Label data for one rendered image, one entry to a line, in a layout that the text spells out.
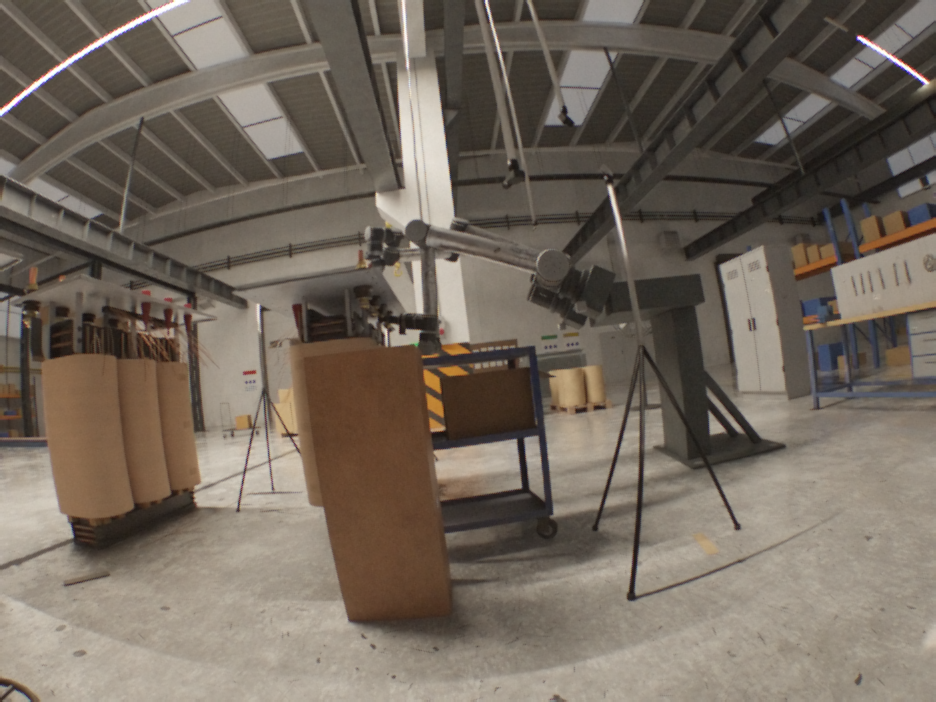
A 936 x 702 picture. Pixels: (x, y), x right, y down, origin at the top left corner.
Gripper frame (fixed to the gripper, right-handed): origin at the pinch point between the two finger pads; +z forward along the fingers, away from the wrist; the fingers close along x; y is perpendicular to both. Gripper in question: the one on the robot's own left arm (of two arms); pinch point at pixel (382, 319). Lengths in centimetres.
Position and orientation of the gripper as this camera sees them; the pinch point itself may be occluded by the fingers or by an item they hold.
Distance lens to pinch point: 279.9
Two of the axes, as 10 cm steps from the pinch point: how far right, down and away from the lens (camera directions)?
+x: -3.0, -0.3, -9.5
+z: -9.5, -0.7, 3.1
